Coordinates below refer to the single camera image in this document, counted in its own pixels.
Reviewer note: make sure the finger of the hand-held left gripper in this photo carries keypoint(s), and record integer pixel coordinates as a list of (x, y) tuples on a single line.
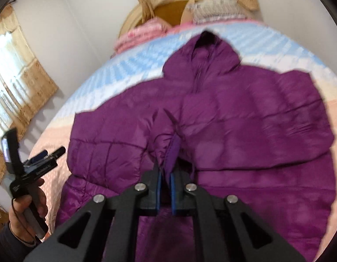
[(58, 151), (38, 157)]

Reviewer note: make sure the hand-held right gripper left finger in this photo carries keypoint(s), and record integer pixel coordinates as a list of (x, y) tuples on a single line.
[(158, 188)]

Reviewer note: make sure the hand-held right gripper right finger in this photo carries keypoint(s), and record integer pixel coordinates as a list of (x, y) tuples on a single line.
[(174, 193)]

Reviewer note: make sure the purple puffer jacket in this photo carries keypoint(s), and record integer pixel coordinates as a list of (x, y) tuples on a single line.
[(239, 142)]

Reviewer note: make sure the person's left forearm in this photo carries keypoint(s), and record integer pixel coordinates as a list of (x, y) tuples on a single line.
[(8, 245)]

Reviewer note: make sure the person's left hand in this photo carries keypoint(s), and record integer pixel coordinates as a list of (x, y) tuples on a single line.
[(17, 213)]

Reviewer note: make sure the large beige patterned curtain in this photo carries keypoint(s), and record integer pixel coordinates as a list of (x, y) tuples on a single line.
[(23, 87)]

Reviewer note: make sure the dotted pastel bedspread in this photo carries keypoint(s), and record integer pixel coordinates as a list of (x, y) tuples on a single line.
[(116, 68)]

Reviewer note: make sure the folded pink blanket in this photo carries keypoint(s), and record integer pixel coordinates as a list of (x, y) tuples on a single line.
[(141, 34)]

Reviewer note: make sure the pink bed sheet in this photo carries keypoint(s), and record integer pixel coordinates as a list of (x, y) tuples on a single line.
[(182, 27)]

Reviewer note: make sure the cream wooden headboard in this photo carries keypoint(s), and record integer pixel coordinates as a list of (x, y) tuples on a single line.
[(168, 9)]

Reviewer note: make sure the striped patterned pillow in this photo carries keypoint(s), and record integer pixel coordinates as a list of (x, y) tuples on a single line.
[(217, 11)]

